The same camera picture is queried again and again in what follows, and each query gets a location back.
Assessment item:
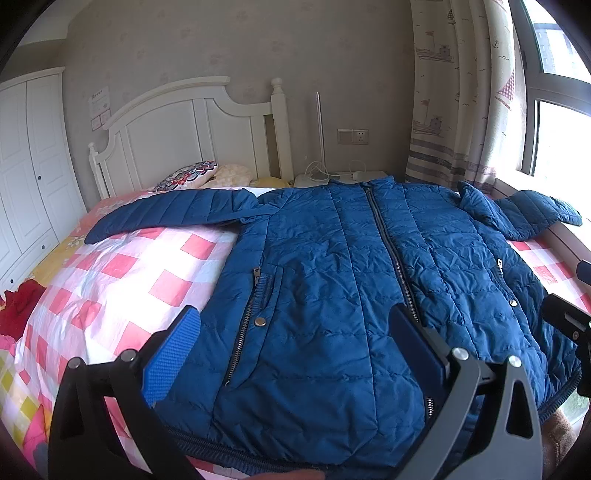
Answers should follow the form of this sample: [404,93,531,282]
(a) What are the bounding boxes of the blue quilted puffer jacket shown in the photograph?
[86,178,582,479]

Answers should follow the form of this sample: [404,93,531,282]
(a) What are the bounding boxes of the pink checkered bed quilt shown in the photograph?
[0,184,591,480]

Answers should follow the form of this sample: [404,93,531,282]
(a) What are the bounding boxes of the red garment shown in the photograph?
[0,279,46,340]

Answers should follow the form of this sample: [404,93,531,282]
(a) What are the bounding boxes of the patterned red blue pillow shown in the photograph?
[151,161,218,193]

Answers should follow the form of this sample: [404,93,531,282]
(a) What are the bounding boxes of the cream floral pillow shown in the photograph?
[204,164,256,188]

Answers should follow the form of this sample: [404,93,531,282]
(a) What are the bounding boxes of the yellow pillow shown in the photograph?
[250,177,290,189]

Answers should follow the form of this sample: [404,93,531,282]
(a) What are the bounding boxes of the white wardrobe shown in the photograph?
[0,67,86,291]

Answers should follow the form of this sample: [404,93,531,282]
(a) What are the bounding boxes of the white bedside table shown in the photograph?
[294,170,387,188]

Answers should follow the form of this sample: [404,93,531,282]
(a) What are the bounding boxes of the sailboat print curtain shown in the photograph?
[406,1,526,192]

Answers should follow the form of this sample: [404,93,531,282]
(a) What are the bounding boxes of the white wooden headboard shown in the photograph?
[88,76,294,199]

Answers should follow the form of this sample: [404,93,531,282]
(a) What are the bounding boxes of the white charger cable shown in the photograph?
[301,158,366,182]

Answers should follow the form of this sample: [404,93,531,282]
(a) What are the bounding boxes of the window frame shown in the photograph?
[510,1,590,185]

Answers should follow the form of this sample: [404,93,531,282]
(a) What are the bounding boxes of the wall socket panel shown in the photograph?
[338,128,370,145]

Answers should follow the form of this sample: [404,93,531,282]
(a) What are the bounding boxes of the paper notice on wall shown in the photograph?
[88,86,111,131]

